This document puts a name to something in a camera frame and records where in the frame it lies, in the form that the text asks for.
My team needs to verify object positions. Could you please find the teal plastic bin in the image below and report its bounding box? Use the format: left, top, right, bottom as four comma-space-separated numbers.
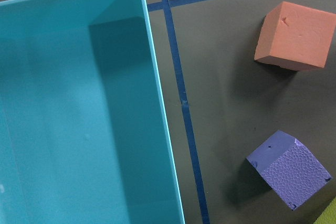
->
1, 0, 184, 223

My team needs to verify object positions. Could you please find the near orange foam block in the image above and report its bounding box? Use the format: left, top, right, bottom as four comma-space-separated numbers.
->
254, 2, 335, 71

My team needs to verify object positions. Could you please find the near purple foam block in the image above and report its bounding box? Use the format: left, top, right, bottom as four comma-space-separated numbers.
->
247, 130, 332, 210

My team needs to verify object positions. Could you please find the yellow foam block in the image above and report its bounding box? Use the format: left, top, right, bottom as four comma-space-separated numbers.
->
314, 198, 336, 224

